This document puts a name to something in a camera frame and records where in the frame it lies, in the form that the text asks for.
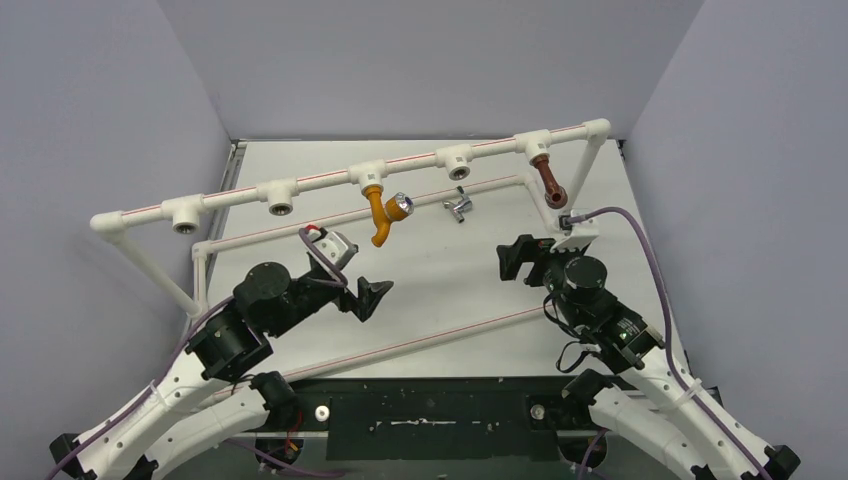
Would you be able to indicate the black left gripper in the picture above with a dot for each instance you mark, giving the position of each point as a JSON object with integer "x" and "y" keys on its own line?
{"x": 369, "y": 294}

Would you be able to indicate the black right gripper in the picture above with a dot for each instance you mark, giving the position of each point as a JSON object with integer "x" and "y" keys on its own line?
{"x": 530, "y": 263}

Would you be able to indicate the chrome faucet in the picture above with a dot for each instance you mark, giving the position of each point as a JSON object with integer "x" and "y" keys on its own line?
{"x": 459, "y": 208}

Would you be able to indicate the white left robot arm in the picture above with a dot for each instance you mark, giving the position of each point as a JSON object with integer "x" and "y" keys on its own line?
{"x": 210, "y": 393}

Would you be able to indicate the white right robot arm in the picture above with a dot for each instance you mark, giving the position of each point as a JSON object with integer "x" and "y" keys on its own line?
{"x": 686, "y": 429}

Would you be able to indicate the brown faucet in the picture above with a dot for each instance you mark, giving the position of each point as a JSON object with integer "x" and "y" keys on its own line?
{"x": 555, "y": 194}

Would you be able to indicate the orange faucet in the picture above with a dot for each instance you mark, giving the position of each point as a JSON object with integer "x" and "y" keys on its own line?
{"x": 384, "y": 214}

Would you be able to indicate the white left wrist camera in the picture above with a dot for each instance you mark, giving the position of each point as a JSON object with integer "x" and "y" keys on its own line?
{"x": 333, "y": 245}

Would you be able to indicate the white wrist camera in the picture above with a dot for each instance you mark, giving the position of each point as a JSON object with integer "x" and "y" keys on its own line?
{"x": 333, "y": 245}
{"x": 574, "y": 236}

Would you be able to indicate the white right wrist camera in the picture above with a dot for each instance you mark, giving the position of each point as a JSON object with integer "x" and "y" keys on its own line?
{"x": 574, "y": 236}

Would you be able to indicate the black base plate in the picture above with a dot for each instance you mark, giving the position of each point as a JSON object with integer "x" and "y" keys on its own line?
{"x": 436, "y": 419}

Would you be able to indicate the white pipe frame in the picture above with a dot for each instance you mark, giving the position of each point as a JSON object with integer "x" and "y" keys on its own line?
{"x": 184, "y": 212}

